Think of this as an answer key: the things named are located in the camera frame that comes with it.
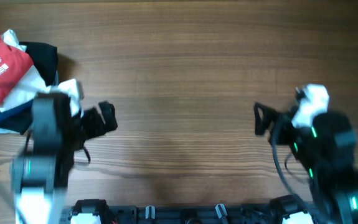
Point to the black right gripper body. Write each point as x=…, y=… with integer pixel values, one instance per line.
x=276, y=125

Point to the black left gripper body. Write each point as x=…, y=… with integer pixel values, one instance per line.
x=92, y=121

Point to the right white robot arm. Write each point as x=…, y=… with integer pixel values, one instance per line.
x=325, y=149

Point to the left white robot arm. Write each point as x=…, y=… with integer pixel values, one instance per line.
x=39, y=175

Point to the white folded shirt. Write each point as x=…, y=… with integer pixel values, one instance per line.
x=29, y=84

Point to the navy blue folded garment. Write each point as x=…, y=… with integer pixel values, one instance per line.
x=14, y=111

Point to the black folded garment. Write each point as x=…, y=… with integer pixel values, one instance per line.
x=45, y=58

